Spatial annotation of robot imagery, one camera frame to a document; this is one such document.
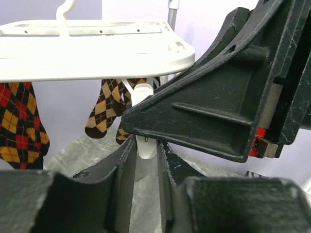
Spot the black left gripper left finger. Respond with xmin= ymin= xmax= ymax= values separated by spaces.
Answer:
xmin=0 ymin=136 xmax=137 ymax=233

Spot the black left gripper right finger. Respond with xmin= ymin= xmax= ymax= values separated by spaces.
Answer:
xmin=157 ymin=143 xmax=311 ymax=233

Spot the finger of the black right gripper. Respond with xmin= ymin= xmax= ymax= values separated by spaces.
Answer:
xmin=121 ymin=45 xmax=277 ymax=163

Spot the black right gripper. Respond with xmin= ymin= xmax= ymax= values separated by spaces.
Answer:
xmin=181 ymin=0 xmax=311 ymax=158

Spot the white clip sock hanger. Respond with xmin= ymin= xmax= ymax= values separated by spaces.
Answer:
xmin=0 ymin=0 xmax=195 ymax=82

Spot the white hanger clip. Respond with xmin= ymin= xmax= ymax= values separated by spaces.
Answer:
xmin=121 ymin=79 xmax=157 ymax=160

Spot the silver white drying rack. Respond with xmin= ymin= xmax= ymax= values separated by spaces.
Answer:
xmin=157 ymin=0 xmax=182 ymax=84

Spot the brown argyle hanging sock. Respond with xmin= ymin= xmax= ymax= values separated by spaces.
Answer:
xmin=84 ymin=77 xmax=161 ymax=146

